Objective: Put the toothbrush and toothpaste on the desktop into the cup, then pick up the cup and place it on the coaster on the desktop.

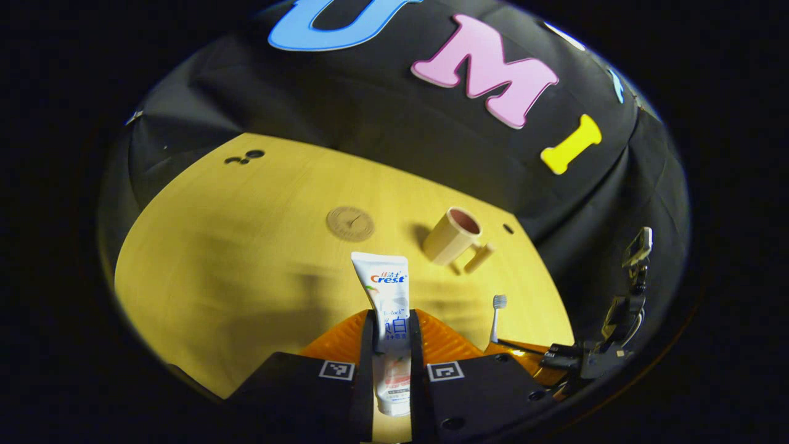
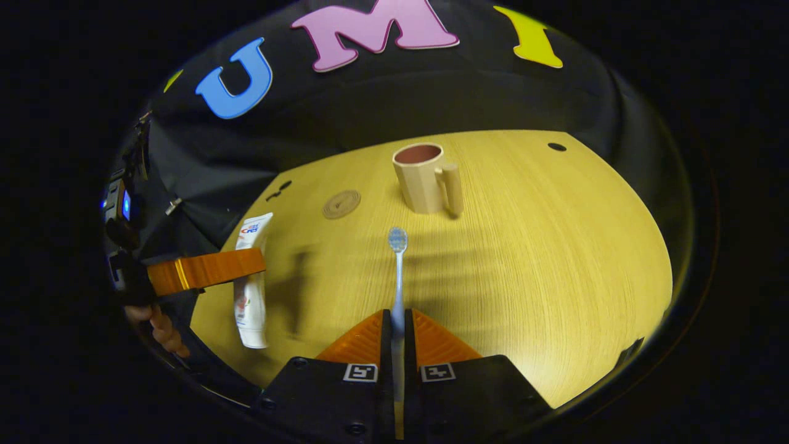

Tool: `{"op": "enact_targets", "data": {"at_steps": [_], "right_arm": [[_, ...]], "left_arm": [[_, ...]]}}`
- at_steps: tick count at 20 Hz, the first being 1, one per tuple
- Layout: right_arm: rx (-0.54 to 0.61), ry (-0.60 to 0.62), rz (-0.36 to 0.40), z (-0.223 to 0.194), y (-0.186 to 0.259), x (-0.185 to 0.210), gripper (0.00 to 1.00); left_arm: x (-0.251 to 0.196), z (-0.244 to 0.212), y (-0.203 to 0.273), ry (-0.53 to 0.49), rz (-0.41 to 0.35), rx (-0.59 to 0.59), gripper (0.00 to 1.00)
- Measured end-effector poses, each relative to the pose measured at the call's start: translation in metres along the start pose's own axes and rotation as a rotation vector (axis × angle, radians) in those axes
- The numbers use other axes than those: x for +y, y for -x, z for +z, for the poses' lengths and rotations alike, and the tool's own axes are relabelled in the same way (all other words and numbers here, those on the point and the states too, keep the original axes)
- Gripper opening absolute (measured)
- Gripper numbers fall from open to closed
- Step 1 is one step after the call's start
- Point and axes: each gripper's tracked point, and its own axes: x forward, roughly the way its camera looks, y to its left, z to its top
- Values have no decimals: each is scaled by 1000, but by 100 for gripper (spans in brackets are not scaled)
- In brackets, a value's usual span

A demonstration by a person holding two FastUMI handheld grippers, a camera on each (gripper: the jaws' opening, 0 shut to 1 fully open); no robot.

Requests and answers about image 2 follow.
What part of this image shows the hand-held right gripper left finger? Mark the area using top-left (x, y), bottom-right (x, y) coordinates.
top-left (251, 309), bottom-right (396, 442)

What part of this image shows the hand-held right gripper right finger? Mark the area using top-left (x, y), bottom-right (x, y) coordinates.
top-left (404, 308), bottom-right (553, 442)

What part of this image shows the white toothpaste tube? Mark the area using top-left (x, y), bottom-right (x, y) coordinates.
top-left (233, 213), bottom-right (274, 350)

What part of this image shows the light blue toothbrush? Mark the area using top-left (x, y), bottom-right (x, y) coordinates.
top-left (387, 226), bottom-right (409, 401)

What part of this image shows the beige cup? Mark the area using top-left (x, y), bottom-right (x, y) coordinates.
top-left (392, 143), bottom-right (464, 216)

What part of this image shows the black backdrop cloth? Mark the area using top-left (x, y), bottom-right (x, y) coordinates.
top-left (133, 0), bottom-right (697, 290)

